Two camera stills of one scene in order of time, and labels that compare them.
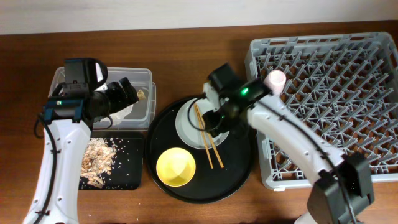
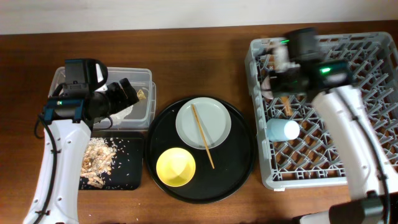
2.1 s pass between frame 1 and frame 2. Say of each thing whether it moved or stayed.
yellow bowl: stayed
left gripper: stayed
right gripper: moved
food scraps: stayed
